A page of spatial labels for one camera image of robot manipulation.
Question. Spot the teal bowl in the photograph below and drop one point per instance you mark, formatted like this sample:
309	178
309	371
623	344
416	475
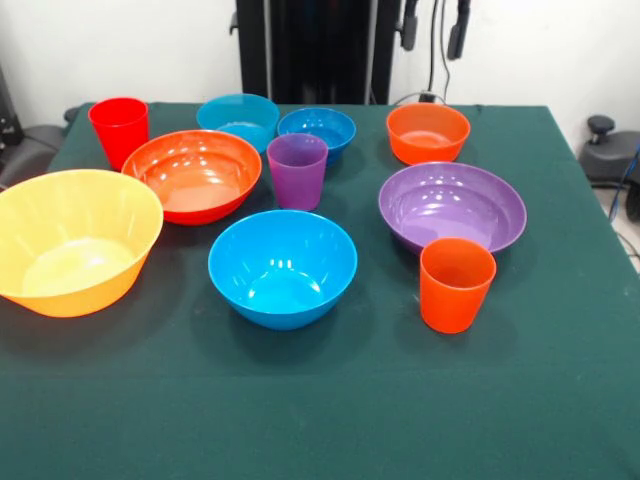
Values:
235	112

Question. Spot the wide purple bowl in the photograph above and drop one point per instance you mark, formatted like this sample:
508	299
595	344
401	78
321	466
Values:
450	210

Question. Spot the red cup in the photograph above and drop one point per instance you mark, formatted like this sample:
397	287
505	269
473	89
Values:
120	135

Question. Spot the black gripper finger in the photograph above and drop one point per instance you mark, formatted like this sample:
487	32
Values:
410	25
457	30

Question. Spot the dark green tablecloth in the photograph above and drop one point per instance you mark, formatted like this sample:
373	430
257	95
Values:
350	400

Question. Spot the purple cup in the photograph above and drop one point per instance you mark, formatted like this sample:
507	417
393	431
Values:
297	185

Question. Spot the orange cup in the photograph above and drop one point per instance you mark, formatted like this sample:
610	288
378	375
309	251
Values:
452	305

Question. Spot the yellow bowl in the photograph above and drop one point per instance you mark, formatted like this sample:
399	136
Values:
75	260

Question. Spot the wide orange bowl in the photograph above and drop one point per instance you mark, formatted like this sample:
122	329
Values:
195	185

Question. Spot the large blue bowl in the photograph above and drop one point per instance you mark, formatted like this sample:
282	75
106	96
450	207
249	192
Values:
282	290

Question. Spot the black equipment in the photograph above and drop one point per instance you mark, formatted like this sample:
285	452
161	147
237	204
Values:
7	125

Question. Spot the small dark blue bowl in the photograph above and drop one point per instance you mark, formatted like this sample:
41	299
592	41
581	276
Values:
320	125

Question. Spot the small orange bowl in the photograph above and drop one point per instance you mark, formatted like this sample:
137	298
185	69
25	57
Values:
430	145

